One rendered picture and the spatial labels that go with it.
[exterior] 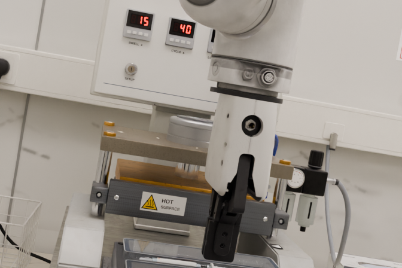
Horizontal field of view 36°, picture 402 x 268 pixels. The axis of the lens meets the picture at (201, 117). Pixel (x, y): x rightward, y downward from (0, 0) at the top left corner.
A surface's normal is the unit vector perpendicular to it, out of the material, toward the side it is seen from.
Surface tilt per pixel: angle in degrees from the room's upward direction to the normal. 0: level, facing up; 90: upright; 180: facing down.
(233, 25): 152
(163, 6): 90
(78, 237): 41
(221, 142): 91
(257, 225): 90
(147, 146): 90
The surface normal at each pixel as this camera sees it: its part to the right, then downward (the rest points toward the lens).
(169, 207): 0.15, 0.08
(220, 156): -0.95, -0.12
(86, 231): 0.23, -0.70
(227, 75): -0.56, -0.05
